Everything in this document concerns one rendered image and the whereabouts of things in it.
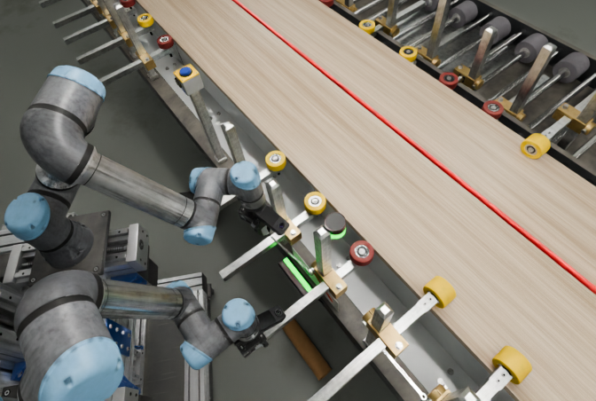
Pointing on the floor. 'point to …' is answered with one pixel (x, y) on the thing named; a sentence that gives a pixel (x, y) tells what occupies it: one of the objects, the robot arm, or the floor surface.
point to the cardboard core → (307, 349)
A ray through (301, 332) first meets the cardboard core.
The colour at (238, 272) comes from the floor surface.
